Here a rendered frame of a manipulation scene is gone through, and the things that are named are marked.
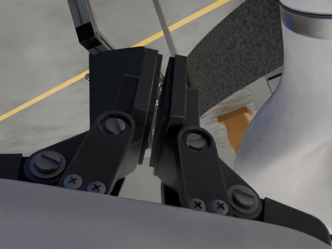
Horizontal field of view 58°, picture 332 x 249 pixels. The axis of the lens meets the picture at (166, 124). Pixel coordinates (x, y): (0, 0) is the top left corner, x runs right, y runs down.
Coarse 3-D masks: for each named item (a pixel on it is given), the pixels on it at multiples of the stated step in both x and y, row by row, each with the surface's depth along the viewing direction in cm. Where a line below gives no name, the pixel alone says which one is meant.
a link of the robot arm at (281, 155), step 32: (288, 32) 19; (320, 32) 17; (288, 64) 21; (320, 64) 18; (288, 96) 22; (320, 96) 19; (256, 128) 27; (288, 128) 22; (320, 128) 20; (256, 160) 26; (288, 160) 23; (320, 160) 24; (256, 192) 27; (288, 192) 25; (320, 192) 24
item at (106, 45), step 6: (84, 24) 51; (90, 24) 50; (78, 30) 51; (84, 30) 50; (90, 30) 50; (78, 36) 50; (84, 36) 50; (90, 36) 50; (96, 36) 51; (102, 36) 55; (102, 42) 53; (108, 42) 58; (96, 48) 55; (102, 48) 54; (108, 48) 56; (114, 48) 61
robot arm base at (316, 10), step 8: (280, 0) 19; (288, 0) 18; (296, 0) 17; (304, 0) 16; (312, 0) 16; (320, 0) 16; (328, 0) 15; (296, 8) 17; (304, 8) 17; (312, 8) 16; (320, 8) 16; (328, 8) 15
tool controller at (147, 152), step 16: (128, 48) 55; (144, 48) 54; (96, 64) 55; (112, 64) 55; (128, 64) 54; (96, 80) 55; (112, 80) 54; (96, 96) 54; (112, 96) 54; (96, 112) 54
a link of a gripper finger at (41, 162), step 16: (144, 64) 11; (160, 64) 12; (128, 80) 12; (144, 80) 10; (128, 96) 11; (144, 96) 10; (128, 112) 10; (144, 112) 9; (144, 128) 10; (64, 144) 9; (80, 144) 9; (144, 144) 11; (32, 160) 8; (48, 160) 8; (64, 160) 8; (128, 160) 10; (32, 176) 8; (48, 176) 8
